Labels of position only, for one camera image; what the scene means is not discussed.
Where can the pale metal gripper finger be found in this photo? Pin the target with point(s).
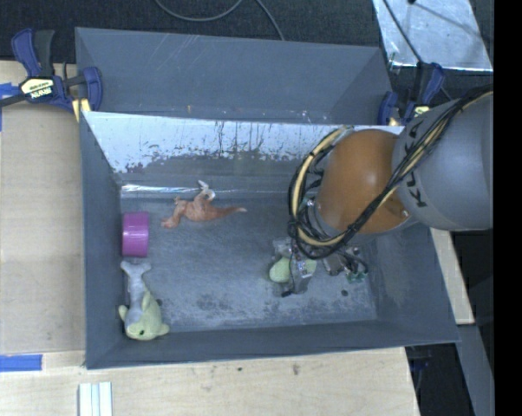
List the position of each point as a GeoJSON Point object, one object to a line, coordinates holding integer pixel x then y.
{"type": "Point", "coordinates": [302, 275]}
{"type": "Point", "coordinates": [283, 248]}

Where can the pale green soft toy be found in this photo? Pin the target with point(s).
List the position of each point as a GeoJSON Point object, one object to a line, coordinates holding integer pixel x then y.
{"type": "Point", "coordinates": [280, 271]}

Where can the grey metal bin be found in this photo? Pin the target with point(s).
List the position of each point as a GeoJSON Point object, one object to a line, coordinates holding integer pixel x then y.
{"type": "Point", "coordinates": [226, 284]}

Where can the orange toy animal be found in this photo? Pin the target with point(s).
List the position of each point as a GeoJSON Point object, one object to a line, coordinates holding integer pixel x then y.
{"type": "Point", "coordinates": [196, 209]}

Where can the purple plastic cup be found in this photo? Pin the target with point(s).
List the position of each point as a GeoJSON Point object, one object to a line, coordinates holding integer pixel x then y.
{"type": "Point", "coordinates": [135, 234]}

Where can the green and grey toy dolphin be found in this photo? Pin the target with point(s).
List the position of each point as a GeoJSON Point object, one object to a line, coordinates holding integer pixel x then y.
{"type": "Point", "coordinates": [141, 319]}

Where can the pale wood flat board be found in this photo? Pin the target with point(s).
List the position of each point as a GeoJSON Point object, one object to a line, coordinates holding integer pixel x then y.
{"type": "Point", "coordinates": [40, 232]}

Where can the black cylinder on white bracket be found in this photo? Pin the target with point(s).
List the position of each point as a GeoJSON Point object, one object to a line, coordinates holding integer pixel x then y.
{"type": "Point", "coordinates": [355, 253]}

